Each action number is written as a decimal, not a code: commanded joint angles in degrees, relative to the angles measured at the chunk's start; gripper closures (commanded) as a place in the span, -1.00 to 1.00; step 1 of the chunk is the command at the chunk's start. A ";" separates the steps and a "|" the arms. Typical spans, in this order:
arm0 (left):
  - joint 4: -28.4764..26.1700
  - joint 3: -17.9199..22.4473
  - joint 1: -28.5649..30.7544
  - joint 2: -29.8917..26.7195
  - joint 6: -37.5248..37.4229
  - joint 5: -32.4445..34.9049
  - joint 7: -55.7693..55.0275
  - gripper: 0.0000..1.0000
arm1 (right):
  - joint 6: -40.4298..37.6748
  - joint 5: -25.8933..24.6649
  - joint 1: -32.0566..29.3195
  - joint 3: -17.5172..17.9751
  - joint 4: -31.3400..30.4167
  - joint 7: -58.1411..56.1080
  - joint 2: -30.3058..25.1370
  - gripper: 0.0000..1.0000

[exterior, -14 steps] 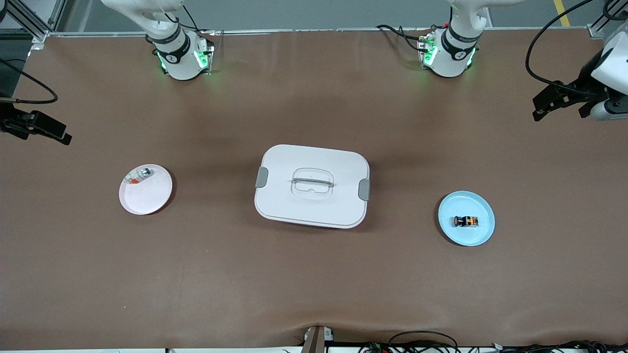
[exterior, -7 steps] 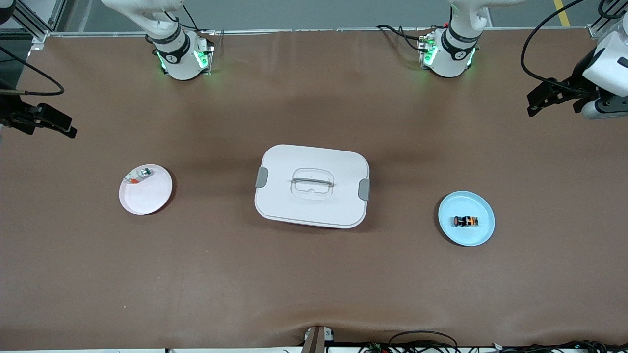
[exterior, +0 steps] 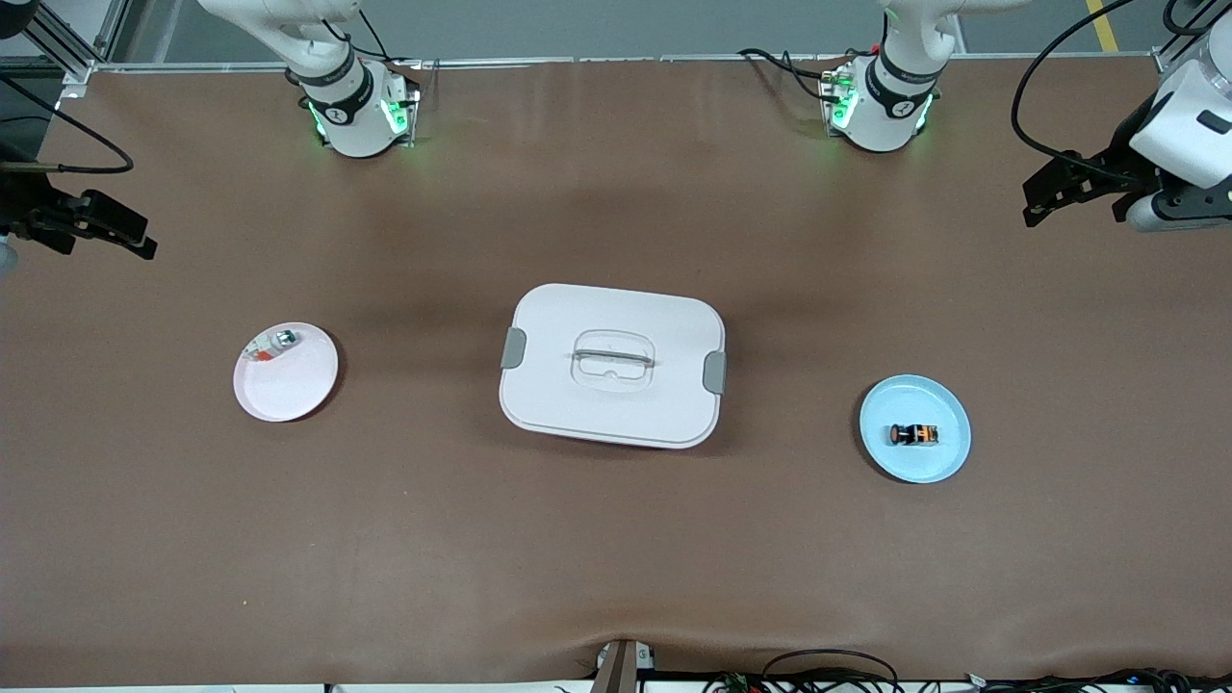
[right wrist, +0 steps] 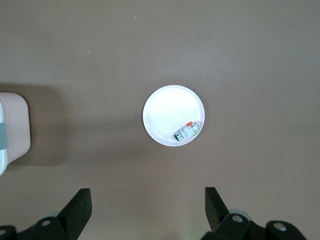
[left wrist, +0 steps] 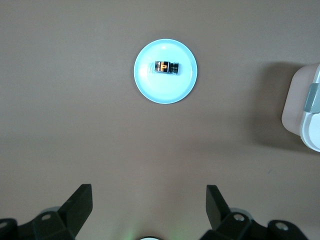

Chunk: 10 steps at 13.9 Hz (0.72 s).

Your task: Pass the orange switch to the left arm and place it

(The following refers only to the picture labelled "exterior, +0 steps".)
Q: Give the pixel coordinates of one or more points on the orange and black push-button switch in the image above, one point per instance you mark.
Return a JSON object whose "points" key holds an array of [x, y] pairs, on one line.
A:
{"points": [[914, 434]]}

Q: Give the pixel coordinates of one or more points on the grey switch with green end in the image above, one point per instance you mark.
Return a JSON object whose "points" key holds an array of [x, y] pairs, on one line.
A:
{"points": [[274, 345]]}

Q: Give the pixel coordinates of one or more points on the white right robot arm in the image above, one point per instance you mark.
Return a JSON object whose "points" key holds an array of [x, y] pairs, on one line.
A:
{"points": [[337, 96]]}

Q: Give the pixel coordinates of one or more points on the white lidded box grey clips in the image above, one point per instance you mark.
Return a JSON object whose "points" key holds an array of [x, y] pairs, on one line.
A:
{"points": [[616, 404]]}

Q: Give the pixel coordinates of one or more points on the pink round plate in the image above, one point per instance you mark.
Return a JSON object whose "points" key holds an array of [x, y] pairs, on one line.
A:
{"points": [[289, 385]]}

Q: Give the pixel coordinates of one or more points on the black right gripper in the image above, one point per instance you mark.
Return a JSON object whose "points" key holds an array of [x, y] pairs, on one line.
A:
{"points": [[23, 208]]}

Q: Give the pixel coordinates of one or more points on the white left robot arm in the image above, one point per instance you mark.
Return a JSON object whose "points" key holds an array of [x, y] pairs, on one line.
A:
{"points": [[890, 106]]}

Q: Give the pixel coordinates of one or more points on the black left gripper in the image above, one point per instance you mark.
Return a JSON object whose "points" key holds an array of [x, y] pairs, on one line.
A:
{"points": [[1122, 161]]}

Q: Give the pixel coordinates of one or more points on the aluminium frame profile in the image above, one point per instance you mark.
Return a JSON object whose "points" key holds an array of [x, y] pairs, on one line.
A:
{"points": [[72, 58]]}

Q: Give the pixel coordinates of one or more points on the light blue round plate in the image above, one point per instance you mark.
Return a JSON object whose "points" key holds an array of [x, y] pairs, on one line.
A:
{"points": [[914, 462]]}

